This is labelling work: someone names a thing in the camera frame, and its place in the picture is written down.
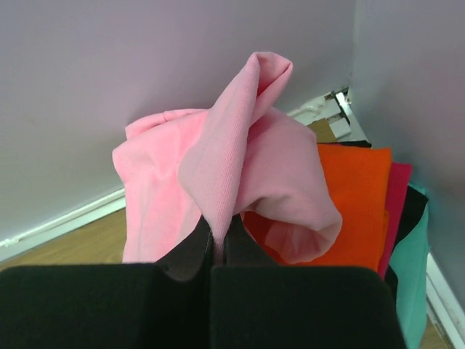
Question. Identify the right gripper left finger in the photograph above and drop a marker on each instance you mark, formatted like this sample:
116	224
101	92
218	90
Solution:
181	291

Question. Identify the black folded t shirt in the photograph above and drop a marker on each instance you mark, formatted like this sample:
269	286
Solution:
407	264

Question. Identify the magenta folded t shirt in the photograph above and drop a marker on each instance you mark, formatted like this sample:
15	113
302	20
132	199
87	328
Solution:
399	176

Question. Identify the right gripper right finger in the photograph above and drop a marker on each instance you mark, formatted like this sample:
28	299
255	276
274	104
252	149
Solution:
241	250

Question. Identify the orange folded t shirt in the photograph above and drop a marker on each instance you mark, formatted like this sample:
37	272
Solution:
357	180

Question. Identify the teal folded t shirt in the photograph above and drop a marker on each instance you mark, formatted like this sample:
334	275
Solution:
411	311

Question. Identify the pink t shirt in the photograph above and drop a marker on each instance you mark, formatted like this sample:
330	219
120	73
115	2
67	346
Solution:
240	155

